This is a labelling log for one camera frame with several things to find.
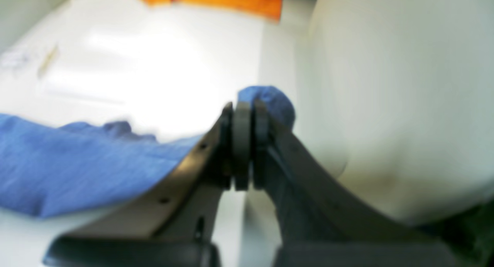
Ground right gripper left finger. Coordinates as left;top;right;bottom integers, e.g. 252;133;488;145
43;102;252;267

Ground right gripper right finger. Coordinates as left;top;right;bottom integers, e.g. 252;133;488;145
253;100;458;267

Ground blue t-shirt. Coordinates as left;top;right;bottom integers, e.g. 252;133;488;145
0;86;296;218

